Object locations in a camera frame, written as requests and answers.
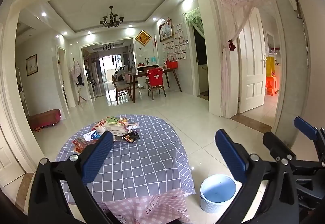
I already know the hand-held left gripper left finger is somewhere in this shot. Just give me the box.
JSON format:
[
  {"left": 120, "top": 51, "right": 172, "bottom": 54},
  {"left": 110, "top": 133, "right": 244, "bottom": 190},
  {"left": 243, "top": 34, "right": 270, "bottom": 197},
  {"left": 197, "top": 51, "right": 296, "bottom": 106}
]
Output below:
[{"left": 28, "top": 131, "right": 114, "bottom": 224}]

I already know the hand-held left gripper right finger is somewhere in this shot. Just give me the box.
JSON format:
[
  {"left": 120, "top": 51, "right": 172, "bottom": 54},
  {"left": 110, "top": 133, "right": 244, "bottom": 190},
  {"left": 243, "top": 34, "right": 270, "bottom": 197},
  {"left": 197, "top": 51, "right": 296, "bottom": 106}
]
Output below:
[{"left": 215, "top": 129, "right": 300, "bottom": 224}]

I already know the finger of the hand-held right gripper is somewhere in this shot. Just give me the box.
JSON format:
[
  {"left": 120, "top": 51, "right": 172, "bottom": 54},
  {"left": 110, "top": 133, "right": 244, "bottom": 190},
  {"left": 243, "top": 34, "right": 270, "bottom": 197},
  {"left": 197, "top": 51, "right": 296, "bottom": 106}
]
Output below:
[
  {"left": 294, "top": 117, "right": 325, "bottom": 146},
  {"left": 263, "top": 132, "right": 297, "bottom": 163}
]

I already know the red snack bag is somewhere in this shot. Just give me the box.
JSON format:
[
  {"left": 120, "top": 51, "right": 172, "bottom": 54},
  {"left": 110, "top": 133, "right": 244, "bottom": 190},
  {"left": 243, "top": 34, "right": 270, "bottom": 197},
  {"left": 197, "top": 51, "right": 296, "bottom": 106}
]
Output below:
[{"left": 72, "top": 138, "right": 95, "bottom": 155}]

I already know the blue white medicine box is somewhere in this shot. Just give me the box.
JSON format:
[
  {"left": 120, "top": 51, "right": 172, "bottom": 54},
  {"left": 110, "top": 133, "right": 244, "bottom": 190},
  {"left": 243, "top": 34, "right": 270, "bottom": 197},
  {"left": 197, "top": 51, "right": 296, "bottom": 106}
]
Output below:
[{"left": 83, "top": 131, "right": 103, "bottom": 142}]

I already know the black snack packet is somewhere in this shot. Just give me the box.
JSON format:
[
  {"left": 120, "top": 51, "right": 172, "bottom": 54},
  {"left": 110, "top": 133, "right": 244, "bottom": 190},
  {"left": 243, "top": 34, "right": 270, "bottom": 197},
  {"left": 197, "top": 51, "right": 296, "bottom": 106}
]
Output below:
[{"left": 122, "top": 131, "right": 140, "bottom": 143}]

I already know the white ribbed bin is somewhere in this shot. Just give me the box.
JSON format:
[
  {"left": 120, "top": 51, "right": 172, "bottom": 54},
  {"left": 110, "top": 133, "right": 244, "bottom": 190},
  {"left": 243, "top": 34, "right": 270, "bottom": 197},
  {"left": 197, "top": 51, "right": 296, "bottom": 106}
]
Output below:
[{"left": 200, "top": 174, "right": 237, "bottom": 214}]

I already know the grey checked tablecloth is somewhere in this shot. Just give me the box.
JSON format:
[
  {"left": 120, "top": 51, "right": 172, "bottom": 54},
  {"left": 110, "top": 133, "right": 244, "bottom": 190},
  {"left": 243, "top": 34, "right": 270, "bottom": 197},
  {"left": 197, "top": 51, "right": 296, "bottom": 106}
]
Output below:
[{"left": 55, "top": 115, "right": 196, "bottom": 205}]

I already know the orange plastic stool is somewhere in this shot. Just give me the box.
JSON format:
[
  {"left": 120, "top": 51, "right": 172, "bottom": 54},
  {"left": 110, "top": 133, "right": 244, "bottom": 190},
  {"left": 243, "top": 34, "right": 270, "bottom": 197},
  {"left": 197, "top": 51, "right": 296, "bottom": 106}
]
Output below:
[{"left": 265, "top": 75, "right": 279, "bottom": 95}]

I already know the wooden coat stand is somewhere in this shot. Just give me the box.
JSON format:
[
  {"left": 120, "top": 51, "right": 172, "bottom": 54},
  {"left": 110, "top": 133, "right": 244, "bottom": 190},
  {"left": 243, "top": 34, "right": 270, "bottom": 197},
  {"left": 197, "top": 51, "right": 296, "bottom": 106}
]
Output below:
[{"left": 70, "top": 59, "right": 88, "bottom": 105}]

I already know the maroon upholstered bench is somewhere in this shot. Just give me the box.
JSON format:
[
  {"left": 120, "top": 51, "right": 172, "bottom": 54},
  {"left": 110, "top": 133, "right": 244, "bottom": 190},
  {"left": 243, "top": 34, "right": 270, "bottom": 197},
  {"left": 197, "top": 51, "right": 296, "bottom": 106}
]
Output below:
[{"left": 27, "top": 109, "right": 61, "bottom": 131}]

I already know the yellow plastic object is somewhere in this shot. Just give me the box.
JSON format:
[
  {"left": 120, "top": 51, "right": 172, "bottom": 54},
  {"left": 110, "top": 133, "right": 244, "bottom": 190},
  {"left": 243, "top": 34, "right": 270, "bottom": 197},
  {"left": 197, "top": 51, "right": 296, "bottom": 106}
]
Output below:
[{"left": 266, "top": 56, "right": 275, "bottom": 77}]

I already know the wooden dining chair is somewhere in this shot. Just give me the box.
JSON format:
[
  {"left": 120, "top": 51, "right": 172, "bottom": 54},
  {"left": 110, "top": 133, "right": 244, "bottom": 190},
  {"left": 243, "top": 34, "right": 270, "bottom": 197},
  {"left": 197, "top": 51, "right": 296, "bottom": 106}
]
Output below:
[{"left": 112, "top": 75, "right": 132, "bottom": 105}]

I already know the white panel door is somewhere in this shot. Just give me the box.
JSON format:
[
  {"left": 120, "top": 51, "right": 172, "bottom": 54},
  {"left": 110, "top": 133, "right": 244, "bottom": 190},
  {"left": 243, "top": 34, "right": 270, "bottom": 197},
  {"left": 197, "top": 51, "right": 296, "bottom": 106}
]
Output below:
[
  {"left": 237, "top": 7, "right": 267, "bottom": 115},
  {"left": 0, "top": 135, "right": 26, "bottom": 184}
]

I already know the pink checked cloth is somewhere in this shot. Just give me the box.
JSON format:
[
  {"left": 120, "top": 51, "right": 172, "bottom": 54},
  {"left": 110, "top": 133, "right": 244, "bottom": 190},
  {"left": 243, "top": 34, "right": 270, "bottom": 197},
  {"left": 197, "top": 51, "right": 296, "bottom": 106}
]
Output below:
[{"left": 96, "top": 188, "right": 193, "bottom": 224}]

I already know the white appliance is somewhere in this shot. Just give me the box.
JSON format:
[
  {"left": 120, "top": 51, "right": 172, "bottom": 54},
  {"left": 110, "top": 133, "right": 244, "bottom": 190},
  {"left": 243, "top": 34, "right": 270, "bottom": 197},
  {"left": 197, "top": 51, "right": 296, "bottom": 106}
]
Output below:
[{"left": 198, "top": 63, "right": 209, "bottom": 94}]

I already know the grey sofa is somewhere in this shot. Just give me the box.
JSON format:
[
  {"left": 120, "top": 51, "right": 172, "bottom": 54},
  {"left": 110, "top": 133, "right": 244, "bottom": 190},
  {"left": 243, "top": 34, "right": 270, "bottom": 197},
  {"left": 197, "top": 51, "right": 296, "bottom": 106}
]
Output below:
[{"left": 112, "top": 65, "right": 132, "bottom": 82}]

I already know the wooden chair with red cover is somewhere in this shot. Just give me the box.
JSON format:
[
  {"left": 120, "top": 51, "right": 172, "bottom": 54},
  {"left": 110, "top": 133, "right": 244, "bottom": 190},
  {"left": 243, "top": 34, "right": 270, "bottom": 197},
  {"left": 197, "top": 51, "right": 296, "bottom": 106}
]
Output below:
[{"left": 146, "top": 69, "right": 167, "bottom": 101}]

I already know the pale pink hanging garment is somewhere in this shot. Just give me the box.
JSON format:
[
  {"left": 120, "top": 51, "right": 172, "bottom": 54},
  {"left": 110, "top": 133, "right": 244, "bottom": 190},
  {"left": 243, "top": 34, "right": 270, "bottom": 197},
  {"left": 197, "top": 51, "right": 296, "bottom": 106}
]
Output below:
[{"left": 70, "top": 60, "right": 82, "bottom": 80}]

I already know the dark wooden dining table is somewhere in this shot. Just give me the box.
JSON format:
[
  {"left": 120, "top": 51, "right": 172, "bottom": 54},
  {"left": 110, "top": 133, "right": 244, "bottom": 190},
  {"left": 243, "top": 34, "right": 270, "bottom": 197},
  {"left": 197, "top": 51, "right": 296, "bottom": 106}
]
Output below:
[{"left": 126, "top": 68, "right": 183, "bottom": 103}]

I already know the red chair cover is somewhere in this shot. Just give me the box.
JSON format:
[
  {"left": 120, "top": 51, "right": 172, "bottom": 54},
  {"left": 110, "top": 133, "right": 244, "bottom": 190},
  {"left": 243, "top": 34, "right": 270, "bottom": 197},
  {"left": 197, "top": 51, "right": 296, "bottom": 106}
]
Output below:
[{"left": 147, "top": 68, "right": 165, "bottom": 85}]

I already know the white sideboard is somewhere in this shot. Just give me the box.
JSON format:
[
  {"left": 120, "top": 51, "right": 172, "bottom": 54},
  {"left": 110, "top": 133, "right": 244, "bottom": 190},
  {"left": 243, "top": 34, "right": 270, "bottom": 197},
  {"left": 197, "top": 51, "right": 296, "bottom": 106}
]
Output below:
[{"left": 134, "top": 62, "right": 159, "bottom": 87}]

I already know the white metal rack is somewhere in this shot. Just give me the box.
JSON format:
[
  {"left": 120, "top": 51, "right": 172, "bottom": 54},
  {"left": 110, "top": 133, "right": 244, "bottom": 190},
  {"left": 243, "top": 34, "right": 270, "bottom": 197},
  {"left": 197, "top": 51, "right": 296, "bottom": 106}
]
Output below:
[{"left": 16, "top": 67, "right": 31, "bottom": 118}]

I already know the red basket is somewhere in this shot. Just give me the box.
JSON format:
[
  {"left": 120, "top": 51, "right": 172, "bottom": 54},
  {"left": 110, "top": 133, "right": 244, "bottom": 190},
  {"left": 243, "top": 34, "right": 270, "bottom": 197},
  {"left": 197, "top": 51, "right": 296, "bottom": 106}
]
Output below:
[{"left": 166, "top": 56, "right": 179, "bottom": 69}]

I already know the large black chandelier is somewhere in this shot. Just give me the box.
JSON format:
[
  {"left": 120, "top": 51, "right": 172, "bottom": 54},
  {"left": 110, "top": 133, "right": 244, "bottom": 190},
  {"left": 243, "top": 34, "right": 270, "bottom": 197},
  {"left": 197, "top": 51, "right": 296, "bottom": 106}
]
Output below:
[{"left": 100, "top": 6, "right": 124, "bottom": 28}]

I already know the green curtain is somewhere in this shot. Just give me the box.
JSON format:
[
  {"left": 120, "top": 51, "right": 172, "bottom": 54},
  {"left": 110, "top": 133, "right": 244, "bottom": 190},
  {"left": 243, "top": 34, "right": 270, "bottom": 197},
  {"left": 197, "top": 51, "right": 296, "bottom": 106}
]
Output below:
[{"left": 183, "top": 7, "right": 205, "bottom": 39}]

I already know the dark framed wall picture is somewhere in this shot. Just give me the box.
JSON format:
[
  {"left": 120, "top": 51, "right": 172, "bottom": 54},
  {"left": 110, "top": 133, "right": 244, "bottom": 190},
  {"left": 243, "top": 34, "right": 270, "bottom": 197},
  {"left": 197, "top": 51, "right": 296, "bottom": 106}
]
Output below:
[{"left": 25, "top": 54, "right": 38, "bottom": 77}]

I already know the group of wall certificates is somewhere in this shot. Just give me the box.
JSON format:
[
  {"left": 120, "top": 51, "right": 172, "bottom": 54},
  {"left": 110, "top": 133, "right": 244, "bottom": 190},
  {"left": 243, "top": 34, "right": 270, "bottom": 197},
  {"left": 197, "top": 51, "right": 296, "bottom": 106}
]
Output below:
[{"left": 162, "top": 23, "right": 188, "bottom": 60}]

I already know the red gold diamond wall ornament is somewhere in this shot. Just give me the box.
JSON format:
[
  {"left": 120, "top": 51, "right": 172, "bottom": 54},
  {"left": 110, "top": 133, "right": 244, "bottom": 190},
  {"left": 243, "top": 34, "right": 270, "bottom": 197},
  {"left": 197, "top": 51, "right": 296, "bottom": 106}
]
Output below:
[{"left": 135, "top": 30, "right": 152, "bottom": 48}]

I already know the brown framed wall painting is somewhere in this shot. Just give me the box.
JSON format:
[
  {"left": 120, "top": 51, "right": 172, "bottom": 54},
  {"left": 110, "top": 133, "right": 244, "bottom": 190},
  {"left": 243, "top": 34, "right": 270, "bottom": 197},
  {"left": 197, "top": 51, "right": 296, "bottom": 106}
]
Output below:
[{"left": 159, "top": 19, "right": 173, "bottom": 42}]

